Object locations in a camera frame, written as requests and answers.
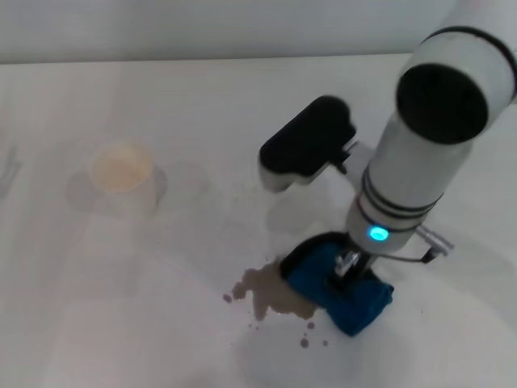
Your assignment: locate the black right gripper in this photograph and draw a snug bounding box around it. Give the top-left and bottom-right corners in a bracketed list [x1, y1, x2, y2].
[324, 241, 380, 293]

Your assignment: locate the blue rag with black trim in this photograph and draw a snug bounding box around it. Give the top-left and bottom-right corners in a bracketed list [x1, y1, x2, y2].
[279, 230, 396, 338]

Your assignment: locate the white paper cup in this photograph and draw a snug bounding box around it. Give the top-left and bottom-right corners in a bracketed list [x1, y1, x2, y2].
[90, 139, 167, 220]

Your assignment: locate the dark water stain puddle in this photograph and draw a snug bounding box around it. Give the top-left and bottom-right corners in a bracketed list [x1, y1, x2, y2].
[221, 251, 330, 350]

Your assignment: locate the silver connector with thin cable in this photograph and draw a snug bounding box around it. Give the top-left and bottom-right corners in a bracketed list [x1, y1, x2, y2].
[382, 225, 456, 264]

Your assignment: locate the black and white wrist camera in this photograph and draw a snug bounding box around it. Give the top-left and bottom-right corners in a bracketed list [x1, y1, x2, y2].
[258, 95, 359, 192]

